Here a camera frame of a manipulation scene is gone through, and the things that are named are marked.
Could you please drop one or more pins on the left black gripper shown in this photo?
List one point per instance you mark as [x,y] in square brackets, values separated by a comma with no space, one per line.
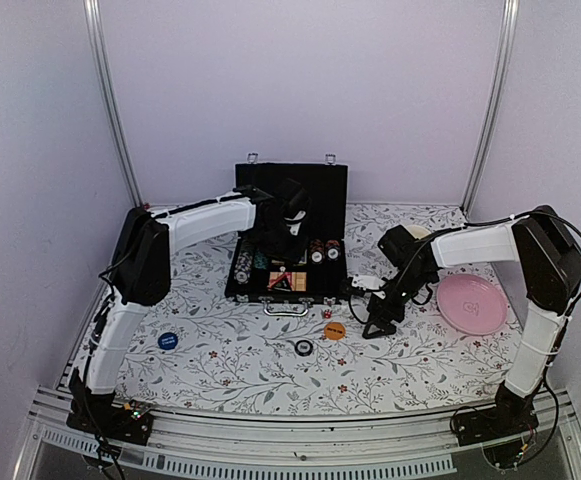
[294,256]

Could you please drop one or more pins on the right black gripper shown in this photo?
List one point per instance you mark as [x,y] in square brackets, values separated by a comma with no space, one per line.
[377,307]

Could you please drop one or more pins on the black poker case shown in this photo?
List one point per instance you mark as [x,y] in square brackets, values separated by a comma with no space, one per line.
[327,185]

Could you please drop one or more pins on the red card deck box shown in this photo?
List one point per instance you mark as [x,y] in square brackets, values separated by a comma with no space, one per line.
[299,282]

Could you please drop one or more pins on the orange round button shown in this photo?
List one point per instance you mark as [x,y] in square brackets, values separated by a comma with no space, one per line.
[334,331]

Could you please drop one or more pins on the black triangular token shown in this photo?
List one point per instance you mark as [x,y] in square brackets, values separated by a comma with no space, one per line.
[280,280]

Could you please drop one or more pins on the blue round button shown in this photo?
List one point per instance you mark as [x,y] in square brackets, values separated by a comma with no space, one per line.
[168,341]

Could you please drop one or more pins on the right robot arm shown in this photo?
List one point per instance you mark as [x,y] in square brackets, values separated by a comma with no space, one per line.
[546,249]

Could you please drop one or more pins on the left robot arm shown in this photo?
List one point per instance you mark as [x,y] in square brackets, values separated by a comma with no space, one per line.
[140,273]

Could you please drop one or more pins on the teal chip stack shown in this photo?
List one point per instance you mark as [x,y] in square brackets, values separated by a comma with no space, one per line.
[261,261]

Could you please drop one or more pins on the orange chip stack left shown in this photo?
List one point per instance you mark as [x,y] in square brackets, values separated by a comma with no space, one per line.
[316,251]

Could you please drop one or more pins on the white black chip stack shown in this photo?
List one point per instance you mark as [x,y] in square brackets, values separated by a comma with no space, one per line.
[244,263]

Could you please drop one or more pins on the pink plate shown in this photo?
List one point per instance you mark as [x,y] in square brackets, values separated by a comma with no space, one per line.
[471,304]

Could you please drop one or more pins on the black white dealer chip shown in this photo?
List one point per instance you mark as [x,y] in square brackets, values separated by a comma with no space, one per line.
[304,348]

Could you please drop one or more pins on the cream ceramic mug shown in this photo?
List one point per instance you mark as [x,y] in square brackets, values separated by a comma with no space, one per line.
[417,231]

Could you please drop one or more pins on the floral tablecloth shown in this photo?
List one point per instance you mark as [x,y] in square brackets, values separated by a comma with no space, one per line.
[240,359]

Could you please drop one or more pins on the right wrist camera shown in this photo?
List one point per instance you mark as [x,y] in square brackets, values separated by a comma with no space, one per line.
[360,285]

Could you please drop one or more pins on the front aluminium rail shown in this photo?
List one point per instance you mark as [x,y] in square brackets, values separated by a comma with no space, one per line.
[186,444]

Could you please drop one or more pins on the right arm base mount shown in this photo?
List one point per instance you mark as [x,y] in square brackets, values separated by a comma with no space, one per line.
[511,421]

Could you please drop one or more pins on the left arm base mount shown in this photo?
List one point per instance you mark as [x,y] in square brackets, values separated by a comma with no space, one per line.
[97,415]

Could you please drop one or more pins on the left aluminium frame post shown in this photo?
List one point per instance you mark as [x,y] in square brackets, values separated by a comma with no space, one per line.
[97,42]

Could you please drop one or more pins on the aluminium frame post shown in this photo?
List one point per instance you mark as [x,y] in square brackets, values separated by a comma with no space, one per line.
[502,61]
[97,42]

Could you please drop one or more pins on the right aluminium frame post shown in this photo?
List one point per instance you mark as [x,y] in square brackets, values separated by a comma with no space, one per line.
[502,61]

